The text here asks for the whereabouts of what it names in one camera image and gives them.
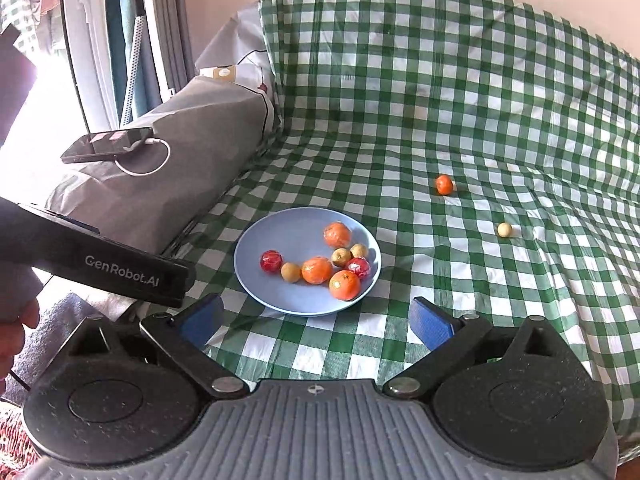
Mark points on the plastic-wrapped orange tangerine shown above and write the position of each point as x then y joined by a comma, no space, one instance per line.
344,285
337,235
317,270

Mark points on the person's left hand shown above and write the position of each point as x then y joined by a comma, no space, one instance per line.
15,335

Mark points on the tan longan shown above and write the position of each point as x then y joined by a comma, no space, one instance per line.
504,230
291,272
341,257
359,250

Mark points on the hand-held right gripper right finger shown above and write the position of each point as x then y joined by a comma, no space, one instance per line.
430,327

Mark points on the black smartphone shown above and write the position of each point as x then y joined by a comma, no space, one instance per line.
107,142

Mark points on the red plastic-wrapped fruit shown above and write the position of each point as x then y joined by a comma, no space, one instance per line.
271,261
358,267

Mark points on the patterned red rug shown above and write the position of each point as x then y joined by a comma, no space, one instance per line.
15,440

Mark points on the dark flat board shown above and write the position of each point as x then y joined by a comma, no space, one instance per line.
12,80

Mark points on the white window frame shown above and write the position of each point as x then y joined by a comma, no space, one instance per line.
90,35

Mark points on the hanging clothes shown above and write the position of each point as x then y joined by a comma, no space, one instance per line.
30,0

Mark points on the bare orange tangerine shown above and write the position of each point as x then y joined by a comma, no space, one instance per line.
443,185

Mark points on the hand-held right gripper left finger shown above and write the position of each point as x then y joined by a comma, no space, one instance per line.
202,319

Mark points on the green checked cloth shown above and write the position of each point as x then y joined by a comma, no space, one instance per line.
450,110

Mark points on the light blue plate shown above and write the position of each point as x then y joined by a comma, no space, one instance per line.
300,230

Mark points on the white ribbed pole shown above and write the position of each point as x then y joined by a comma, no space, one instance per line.
134,70

